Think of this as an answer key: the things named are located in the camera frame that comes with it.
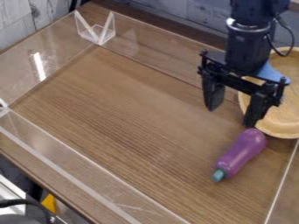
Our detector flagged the clear acrylic corner bracket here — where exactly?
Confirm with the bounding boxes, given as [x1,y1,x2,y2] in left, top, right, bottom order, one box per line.
[73,10,116,46]

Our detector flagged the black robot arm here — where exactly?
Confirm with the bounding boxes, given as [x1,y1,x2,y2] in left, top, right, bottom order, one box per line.
[199,0,290,127]

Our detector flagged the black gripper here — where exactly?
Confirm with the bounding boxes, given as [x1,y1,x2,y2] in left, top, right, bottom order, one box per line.
[196,27,292,129]

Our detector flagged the yellow and black device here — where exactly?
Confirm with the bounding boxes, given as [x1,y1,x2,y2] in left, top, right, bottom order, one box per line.
[23,192,80,224]

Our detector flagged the brown wooden bowl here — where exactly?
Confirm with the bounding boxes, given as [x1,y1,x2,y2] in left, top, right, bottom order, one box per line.
[238,46,299,140]

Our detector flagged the clear acrylic tray walls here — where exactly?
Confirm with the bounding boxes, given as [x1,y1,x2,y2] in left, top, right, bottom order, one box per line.
[0,3,296,224]

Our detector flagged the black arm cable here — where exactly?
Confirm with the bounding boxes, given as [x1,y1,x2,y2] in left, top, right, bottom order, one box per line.
[266,16,295,58]

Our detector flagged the purple toy eggplant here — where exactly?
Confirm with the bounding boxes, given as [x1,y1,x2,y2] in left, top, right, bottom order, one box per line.
[212,129,267,182]

